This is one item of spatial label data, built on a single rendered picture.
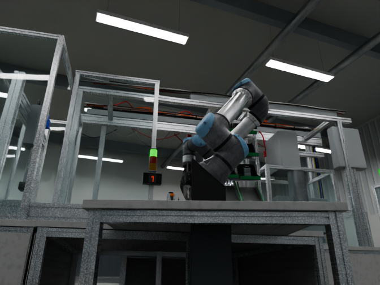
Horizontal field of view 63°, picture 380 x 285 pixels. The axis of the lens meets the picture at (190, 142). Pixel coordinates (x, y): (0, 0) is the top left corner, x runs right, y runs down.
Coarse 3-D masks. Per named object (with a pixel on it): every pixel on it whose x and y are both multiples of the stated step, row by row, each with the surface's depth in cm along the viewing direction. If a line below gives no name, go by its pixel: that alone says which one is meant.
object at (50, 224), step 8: (40, 224) 145; (48, 224) 146; (56, 224) 147; (64, 224) 147; (72, 224) 148; (80, 224) 149; (104, 224) 151; (296, 232) 171; (304, 232) 172; (312, 232) 173; (320, 232) 174; (72, 240) 201; (80, 240) 201; (104, 240) 200; (112, 240) 200; (120, 240) 199; (128, 240) 199; (136, 240) 199; (144, 240) 198; (80, 248) 259; (104, 248) 257; (112, 248) 257; (120, 248) 256; (128, 248) 255; (136, 248) 255; (144, 248) 254; (152, 248) 254; (160, 248) 253; (168, 248) 252; (176, 248) 252; (184, 248) 251; (232, 248) 248; (240, 248) 247; (248, 248) 247; (256, 248) 246
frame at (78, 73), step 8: (80, 72) 225; (88, 72) 227; (96, 72) 228; (128, 80) 232; (136, 80) 233; (144, 80) 235; (152, 80) 236; (72, 96) 217; (72, 104) 215; (72, 112) 212; (64, 136) 204; (64, 144) 203; (64, 152) 200; (64, 160) 199; (56, 184) 192; (56, 192) 190; (56, 200) 188
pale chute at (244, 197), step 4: (236, 184) 211; (256, 184) 209; (240, 188) 211; (244, 188) 212; (248, 188) 212; (252, 188) 212; (256, 188) 208; (240, 192) 199; (244, 192) 207; (248, 192) 207; (252, 192) 207; (256, 192) 207; (240, 196) 197; (244, 196) 202; (248, 196) 202; (252, 196) 202; (256, 196) 202; (260, 196) 197; (244, 200) 198; (248, 200) 198; (252, 200) 198; (256, 200) 198; (260, 200) 197
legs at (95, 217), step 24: (96, 216) 105; (120, 216) 106; (144, 216) 106; (168, 216) 106; (192, 216) 106; (216, 216) 107; (240, 216) 107; (264, 216) 106; (288, 216) 106; (312, 216) 106; (336, 216) 106; (96, 240) 102; (192, 240) 122; (216, 240) 122; (336, 240) 103; (96, 264) 101; (192, 264) 118; (216, 264) 118; (336, 264) 100
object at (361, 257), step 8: (328, 248) 249; (352, 248) 253; (360, 248) 255; (368, 248) 256; (376, 248) 258; (328, 256) 247; (352, 256) 251; (360, 256) 252; (368, 256) 254; (376, 256) 255; (328, 264) 244; (352, 264) 248; (360, 264) 250; (368, 264) 251; (376, 264) 253; (328, 272) 242; (352, 272) 246; (360, 272) 247; (368, 272) 249; (376, 272) 250; (360, 280) 245; (368, 280) 246; (376, 280) 247
